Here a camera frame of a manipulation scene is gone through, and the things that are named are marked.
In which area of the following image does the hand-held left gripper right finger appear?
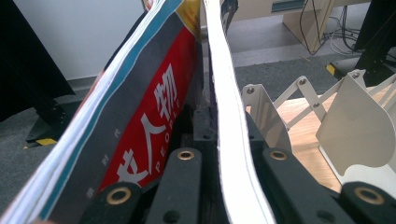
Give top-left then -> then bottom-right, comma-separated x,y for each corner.
245,110 -> 271,154

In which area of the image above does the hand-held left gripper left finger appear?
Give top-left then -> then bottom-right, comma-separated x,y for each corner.
191,105 -> 220,195

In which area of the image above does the dark patterned magazine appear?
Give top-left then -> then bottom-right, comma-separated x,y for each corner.
201,0 -> 278,224

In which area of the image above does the grey portrait magazine red label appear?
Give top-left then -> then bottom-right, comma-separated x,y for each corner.
0,0 -> 203,224

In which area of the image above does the grey metal expandable book rack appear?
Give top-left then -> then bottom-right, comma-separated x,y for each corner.
240,68 -> 396,196

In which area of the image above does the light wooden desk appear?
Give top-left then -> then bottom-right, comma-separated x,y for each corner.
229,0 -> 375,54

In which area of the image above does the black stand with striped base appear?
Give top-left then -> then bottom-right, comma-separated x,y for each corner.
325,36 -> 396,89
23,98 -> 83,150

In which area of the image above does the black curtain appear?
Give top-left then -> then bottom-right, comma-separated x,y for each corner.
354,0 -> 396,53
0,0 -> 77,123

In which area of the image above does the black hanging cable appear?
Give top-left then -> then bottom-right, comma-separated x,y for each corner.
298,0 -> 325,57

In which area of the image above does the white cable bundle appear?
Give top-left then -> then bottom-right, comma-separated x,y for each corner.
325,5 -> 363,58

